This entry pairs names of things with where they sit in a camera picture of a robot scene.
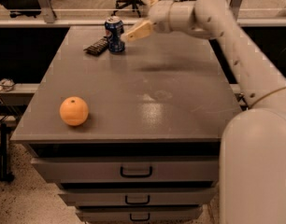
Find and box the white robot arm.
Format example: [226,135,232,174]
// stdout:
[122,0,286,224]

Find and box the orange fruit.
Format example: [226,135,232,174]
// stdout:
[59,96,89,126]

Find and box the grey drawer cabinet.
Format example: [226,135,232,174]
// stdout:
[10,24,244,224]

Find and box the dark rxbar chocolate bar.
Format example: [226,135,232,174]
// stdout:
[84,37,108,56]

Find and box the bottom grey drawer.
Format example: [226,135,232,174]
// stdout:
[76,206,202,222]

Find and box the grey drawer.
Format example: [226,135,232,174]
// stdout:
[31,157,219,183]
[76,206,202,222]
[60,188,217,206]

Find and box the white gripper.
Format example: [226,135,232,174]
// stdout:
[122,0,174,42]

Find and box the blue pepsi can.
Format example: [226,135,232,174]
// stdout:
[105,16,124,53]

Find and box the black metal stand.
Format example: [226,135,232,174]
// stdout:
[0,123,14,183]

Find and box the middle grey drawer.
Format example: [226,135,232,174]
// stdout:
[60,188,217,206]

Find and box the top grey drawer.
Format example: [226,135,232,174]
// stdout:
[31,157,219,183]

